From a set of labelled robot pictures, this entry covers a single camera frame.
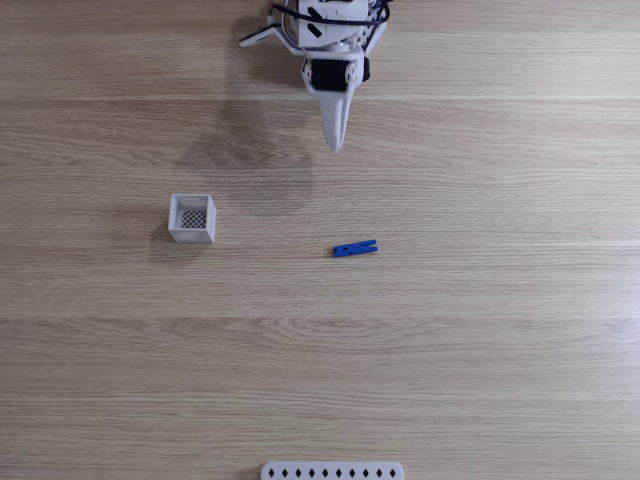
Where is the blue clothes peg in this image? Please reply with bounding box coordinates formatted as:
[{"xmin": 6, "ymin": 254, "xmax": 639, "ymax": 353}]
[{"xmin": 332, "ymin": 239, "xmax": 379, "ymax": 259}]

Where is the small white lattice crate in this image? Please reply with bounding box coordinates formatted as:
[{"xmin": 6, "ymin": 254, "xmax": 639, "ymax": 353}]
[{"xmin": 167, "ymin": 193, "xmax": 217, "ymax": 245}]

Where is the white perforated plate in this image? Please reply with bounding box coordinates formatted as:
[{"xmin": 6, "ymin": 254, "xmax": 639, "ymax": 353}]
[{"xmin": 260, "ymin": 461, "xmax": 404, "ymax": 480}]

